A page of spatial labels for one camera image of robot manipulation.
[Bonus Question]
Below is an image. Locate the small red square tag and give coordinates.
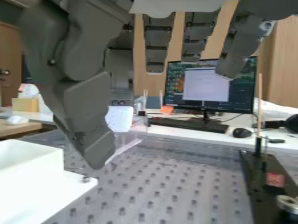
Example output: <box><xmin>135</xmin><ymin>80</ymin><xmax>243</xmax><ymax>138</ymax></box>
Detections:
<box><xmin>265</xmin><ymin>172</ymin><xmax>286</xmax><ymax>188</ymax></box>

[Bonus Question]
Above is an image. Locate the black mouse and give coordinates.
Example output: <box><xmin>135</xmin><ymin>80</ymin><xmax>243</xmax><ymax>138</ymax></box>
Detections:
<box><xmin>231</xmin><ymin>126</ymin><xmax>254</xmax><ymax>139</ymax></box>

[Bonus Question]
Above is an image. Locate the black plate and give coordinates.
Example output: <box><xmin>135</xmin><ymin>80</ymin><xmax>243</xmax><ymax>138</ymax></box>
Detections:
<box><xmin>238</xmin><ymin>149</ymin><xmax>298</xmax><ymax>224</ymax></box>

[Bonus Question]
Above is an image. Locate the light wooden block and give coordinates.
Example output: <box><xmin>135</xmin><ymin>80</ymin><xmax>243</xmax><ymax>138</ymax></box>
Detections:
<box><xmin>9</xmin><ymin>96</ymin><xmax>42</xmax><ymax>113</ymax></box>

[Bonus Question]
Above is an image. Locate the wooden desk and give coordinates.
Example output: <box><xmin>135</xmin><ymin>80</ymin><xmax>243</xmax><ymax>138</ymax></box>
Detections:
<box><xmin>0</xmin><ymin>118</ymin><xmax>57</xmax><ymax>140</ymax></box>

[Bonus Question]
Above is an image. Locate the white mouse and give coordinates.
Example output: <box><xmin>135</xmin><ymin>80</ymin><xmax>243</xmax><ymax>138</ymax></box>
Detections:
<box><xmin>4</xmin><ymin>114</ymin><xmax>30</xmax><ymax>126</ymax></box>

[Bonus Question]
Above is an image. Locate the black rounded device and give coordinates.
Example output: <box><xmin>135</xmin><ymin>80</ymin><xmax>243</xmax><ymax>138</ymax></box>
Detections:
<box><xmin>263</xmin><ymin>113</ymin><xmax>298</xmax><ymax>135</ymax></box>

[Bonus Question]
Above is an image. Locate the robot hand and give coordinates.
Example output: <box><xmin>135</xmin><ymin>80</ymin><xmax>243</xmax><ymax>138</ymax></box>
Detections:
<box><xmin>18</xmin><ymin>0</ymin><xmax>298</xmax><ymax>170</ymax></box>

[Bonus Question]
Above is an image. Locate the large metal nut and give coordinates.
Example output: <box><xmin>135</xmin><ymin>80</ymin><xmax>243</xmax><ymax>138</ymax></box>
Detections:
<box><xmin>275</xmin><ymin>194</ymin><xmax>298</xmax><ymax>216</ymax></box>

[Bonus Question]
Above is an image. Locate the small white box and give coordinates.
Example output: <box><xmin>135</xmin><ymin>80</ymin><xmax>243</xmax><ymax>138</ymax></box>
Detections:
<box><xmin>0</xmin><ymin>138</ymin><xmax>100</xmax><ymax>224</ymax></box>

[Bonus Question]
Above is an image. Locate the black keyboard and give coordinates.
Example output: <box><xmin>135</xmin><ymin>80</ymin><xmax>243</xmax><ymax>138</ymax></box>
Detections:
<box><xmin>147</xmin><ymin>116</ymin><xmax>231</xmax><ymax>135</ymax></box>

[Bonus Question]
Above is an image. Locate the thin stick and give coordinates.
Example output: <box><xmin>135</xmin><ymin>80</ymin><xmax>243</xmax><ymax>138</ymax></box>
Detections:
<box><xmin>254</xmin><ymin>72</ymin><xmax>265</xmax><ymax>158</ymax></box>

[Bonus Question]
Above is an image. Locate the white desk with keyboard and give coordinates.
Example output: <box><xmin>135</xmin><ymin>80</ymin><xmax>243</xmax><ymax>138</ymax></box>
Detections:
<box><xmin>145</xmin><ymin>111</ymin><xmax>298</xmax><ymax>155</ymax></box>

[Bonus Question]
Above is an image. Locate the computer screen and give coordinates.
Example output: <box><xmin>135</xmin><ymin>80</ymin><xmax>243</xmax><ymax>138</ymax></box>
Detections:
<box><xmin>162</xmin><ymin>56</ymin><xmax>259</xmax><ymax>123</ymax></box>

